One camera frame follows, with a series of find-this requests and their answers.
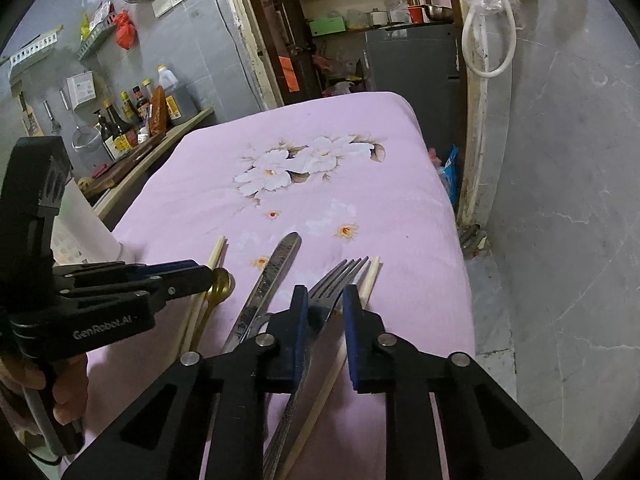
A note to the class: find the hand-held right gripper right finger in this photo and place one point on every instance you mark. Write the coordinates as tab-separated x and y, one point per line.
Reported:
352	335

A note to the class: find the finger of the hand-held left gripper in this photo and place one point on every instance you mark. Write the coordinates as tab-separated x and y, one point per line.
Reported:
190	280
150	269

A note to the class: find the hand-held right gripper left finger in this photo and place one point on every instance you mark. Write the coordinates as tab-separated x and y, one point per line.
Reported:
300	332

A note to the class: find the gold spoon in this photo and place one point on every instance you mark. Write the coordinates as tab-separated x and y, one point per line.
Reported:
221	285

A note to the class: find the wooden chopstick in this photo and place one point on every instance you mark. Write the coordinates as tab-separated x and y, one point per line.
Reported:
218	252
371	275

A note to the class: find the steel fork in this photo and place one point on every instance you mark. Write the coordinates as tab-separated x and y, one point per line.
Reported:
330	285

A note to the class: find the white plastic utensil holder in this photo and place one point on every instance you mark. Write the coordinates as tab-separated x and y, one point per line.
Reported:
95	225

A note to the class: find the steel table knife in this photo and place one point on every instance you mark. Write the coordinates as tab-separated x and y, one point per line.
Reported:
275	265

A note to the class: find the person's left hand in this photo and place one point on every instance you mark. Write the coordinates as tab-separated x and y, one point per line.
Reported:
67	390

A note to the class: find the round loofah scrubber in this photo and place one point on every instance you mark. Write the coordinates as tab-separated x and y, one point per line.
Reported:
84	184

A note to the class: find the pink scrubber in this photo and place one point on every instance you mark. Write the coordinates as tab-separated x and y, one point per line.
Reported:
102	169

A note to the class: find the wooden cutting board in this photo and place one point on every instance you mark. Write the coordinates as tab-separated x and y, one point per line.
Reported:
130	160

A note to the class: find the large dark sauce bottle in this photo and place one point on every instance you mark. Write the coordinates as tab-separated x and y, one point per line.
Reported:
117	135

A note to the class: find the dark pump bottle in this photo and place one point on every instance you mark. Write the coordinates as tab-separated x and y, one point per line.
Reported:
103	137

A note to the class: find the steel mesh strainer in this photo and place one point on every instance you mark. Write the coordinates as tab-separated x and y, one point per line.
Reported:
85	140

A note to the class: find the pink floral blanket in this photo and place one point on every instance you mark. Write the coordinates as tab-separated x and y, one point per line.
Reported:
350	185

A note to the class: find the orange seasoning packet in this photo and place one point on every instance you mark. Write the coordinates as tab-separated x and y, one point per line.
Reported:
157	112

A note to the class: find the yellow cap sauce bottle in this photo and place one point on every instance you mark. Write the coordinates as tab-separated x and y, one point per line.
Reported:
128	112

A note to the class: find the red cap sauce bottle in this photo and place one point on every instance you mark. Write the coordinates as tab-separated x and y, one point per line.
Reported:
136	102

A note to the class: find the large cooking oil jug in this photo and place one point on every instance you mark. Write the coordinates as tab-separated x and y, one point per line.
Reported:
175	97

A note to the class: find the small yellow cap bottle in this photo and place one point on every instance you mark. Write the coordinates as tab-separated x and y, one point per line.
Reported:
145	94

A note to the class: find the steel peeler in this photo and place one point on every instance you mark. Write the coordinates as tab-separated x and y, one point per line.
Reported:
50	115

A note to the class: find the blue packet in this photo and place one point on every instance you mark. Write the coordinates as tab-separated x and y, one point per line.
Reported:
452	170

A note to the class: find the wooden knife sheath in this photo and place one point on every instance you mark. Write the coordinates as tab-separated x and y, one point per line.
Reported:
27	117

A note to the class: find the red plastic bag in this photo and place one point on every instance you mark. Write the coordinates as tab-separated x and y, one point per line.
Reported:
126	32

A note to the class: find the yellow snack packet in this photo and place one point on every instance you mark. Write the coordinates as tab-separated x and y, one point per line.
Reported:
85	24

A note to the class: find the red white snack packet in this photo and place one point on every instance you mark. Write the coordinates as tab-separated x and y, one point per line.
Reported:
103	14

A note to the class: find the grey refrigerator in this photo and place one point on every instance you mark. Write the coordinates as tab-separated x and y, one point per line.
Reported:
410	65

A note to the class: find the green box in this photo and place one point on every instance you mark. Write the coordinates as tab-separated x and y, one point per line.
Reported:
327	26

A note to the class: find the small steel pot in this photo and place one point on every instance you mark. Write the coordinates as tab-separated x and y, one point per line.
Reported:
376	18

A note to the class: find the red cup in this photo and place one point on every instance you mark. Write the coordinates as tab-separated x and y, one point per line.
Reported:
415	14

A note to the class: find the steel bowl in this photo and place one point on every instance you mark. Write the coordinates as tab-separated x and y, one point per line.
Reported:
437	11

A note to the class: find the white box on wall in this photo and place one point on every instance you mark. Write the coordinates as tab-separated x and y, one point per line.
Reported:
81	89

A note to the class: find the metal wall shelf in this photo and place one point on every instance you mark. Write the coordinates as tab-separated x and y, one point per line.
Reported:
95	41

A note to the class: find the white plastic wall rack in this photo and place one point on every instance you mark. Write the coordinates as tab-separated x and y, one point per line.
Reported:
35	49

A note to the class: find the white wall switch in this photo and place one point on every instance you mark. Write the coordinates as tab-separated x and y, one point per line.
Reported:
162	6

